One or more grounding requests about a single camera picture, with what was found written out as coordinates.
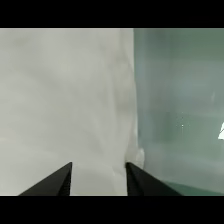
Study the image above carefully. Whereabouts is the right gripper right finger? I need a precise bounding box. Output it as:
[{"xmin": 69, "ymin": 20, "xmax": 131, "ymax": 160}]
[{"xmin": 124, "ymin": 161, "xmax": 183, "ymax": 197}]

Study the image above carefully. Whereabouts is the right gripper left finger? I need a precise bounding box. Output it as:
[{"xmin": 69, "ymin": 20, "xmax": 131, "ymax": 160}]
[{"xmin": 18, "ymin": 161, "xmax": 74, "ymax": 197}]

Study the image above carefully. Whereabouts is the white garment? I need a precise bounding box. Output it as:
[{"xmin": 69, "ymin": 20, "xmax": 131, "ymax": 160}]
[{"xmin": 0, "ymin": 28, "xmax": 146, "ymax": 197}]

